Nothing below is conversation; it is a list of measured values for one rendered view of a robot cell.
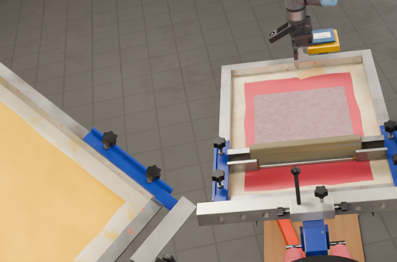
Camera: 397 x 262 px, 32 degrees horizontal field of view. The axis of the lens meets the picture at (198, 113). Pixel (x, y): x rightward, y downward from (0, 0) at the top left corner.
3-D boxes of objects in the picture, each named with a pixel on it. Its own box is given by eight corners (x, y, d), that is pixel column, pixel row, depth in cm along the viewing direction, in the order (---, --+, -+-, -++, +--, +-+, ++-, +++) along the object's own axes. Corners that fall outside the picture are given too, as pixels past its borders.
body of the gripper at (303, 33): (313, 48, 266) (311, 20, 259) (290, 50, 267) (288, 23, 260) (311, 37, 272) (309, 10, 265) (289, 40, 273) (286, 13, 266)
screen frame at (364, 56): (223, 73, 282) (221, 65, 280) (370, 56, 274) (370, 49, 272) (217, 214, 220) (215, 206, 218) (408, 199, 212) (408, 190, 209)
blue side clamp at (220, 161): (217, 154, 245) (214, 138, 240) (231, 153, 244) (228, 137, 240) (214, 216, 221) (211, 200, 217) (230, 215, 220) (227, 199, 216)
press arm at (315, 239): (302, 218, 207) (300, 206, 204) (322, 216, 207) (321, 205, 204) (306, 264, 194) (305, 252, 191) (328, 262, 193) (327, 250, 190)
